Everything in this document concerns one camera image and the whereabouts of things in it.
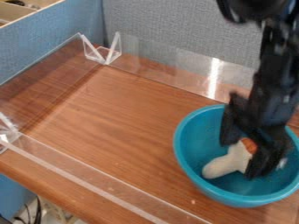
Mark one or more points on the wooden shelf unit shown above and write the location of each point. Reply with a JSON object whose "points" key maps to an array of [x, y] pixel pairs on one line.
{"points": [[14, 10]]}

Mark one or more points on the clear acrylic front barrier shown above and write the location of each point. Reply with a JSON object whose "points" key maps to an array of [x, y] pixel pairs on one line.
{"points": [[134, 200]]}

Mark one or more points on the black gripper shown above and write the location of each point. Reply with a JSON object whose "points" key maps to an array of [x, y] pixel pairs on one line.
{"points": [[260, 117]]}

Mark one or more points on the blue plastic bowl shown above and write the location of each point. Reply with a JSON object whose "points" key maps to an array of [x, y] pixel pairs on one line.
{"points": [[196, 146]]}

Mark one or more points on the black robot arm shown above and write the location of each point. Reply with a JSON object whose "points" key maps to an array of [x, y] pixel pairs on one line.
{"points": [[276, 17]]}

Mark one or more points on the clear acrylic left barrier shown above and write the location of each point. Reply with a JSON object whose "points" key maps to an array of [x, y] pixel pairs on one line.
{"points": [[37, 88]]}

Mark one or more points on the white brown toy mushroom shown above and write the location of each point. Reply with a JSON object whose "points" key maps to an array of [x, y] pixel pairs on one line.
{"points": [[233, 161]]}

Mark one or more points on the clear acrylic back barrier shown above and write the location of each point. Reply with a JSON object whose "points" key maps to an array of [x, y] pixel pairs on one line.
{"points": [[186, 70]]}

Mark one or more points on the clear acrylic corner bracket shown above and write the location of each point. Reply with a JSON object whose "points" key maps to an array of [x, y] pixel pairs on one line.
{"points": [[100, 54]]}

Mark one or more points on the clear acrylic barrier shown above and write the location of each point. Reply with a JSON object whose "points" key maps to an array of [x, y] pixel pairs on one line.
{"points": [[134, 200], [186, 70], [37, 88]]}

